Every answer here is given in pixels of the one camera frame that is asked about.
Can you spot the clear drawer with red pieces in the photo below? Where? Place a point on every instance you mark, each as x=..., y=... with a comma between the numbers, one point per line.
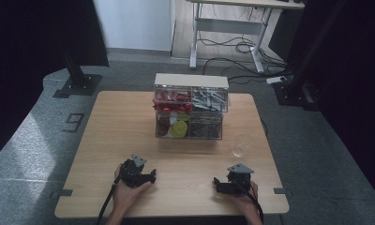
x=173, y=94

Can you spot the white power strip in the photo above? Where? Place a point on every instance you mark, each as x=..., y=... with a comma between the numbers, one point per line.
x=276, y=79

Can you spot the pile of red pieces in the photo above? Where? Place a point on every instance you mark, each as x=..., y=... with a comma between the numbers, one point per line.
x=173, y=107

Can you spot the white disc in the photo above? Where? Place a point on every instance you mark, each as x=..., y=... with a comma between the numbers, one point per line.
x=173, y=120

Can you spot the grey tape piece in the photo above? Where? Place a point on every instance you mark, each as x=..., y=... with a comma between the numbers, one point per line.
x=282, y=190
x=63, y=192

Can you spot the small clear cup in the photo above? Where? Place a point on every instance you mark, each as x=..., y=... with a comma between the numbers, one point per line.
x=238, y=152

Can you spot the person's left hand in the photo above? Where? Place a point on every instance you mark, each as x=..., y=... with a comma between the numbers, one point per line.
x=126, y=197

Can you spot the clear drawer organizer white top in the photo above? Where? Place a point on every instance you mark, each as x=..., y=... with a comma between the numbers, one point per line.
x=191, y=80

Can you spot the dark cabinet under desk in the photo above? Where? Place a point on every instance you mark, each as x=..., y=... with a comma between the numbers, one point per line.
x=283, y=34

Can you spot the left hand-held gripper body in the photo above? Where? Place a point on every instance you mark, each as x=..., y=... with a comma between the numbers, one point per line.
x=132, y=173

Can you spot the dark floor tape mark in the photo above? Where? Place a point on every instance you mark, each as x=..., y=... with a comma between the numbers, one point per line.
x=73, y=122

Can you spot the small yellow disc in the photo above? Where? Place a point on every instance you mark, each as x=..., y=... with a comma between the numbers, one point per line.
x=183, y=116

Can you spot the white desk frame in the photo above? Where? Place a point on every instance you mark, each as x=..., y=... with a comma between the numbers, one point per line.
x=227, y=26

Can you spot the large yellow disc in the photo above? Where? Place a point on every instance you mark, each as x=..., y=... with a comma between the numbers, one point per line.
x=178, y=129

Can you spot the clear drawer with dark pieces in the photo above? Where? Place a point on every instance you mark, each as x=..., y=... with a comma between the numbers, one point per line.
x=205, y=126

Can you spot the pile of dark pieces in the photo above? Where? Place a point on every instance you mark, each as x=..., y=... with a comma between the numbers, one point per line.
x=205, y=129

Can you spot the pile of grey pieces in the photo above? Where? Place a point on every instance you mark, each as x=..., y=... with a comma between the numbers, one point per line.
x=209, y=99

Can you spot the black slanted stand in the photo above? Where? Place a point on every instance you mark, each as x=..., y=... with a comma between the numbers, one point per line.
x=298, y=81

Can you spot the dark red disc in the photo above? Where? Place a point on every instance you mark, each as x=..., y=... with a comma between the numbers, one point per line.
x=163, y=122

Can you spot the clear drawer with grey pieces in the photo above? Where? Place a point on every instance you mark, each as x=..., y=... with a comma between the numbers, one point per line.
x=210, y=99

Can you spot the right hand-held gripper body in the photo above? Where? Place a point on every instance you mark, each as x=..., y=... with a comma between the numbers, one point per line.
x=239, y=181

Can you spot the dark curtain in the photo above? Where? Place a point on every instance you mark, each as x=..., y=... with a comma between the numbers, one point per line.
x=26, y=62
x=357, y=93

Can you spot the clear drawer with discs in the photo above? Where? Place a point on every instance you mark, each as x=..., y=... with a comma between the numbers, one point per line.
x=172, y=126

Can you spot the black stand with flat base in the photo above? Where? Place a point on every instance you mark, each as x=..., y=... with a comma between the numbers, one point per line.
x=79, y=82

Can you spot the person's right hand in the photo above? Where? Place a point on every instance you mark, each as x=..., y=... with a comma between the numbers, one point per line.
x=245, y=203

